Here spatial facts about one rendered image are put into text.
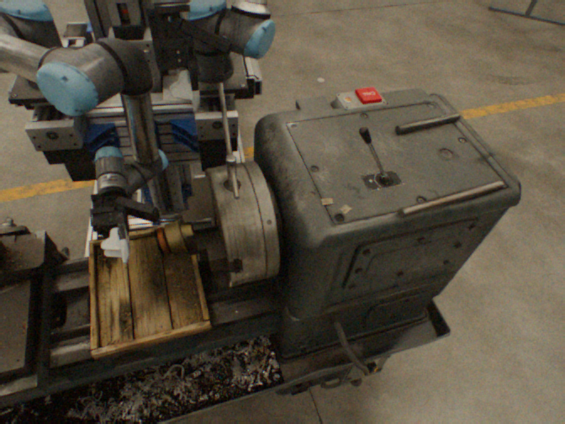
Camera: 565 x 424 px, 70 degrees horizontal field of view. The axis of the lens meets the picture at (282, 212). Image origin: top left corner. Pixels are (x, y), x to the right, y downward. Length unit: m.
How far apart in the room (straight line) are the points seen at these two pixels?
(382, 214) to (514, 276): 1.84
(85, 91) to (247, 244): 0.47
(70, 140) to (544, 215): 2.76
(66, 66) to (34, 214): 1.85
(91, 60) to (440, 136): 0.87
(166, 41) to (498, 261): 2.27
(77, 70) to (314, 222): 0.59
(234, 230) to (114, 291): 0.46
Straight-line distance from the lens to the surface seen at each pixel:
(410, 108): 1.24
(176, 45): 0.90
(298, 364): 1.48
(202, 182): 1.04
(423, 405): 2.14
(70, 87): 0.97
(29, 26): 1.39
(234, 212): 0.92
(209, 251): 0.97
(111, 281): 1.27
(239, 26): 1.26
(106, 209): 1.10
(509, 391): 2.35
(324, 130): 1.09
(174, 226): 1.04
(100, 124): 1.52
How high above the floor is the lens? 1.94
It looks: 51 degrees down
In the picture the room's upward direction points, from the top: 7 degrees clockwise
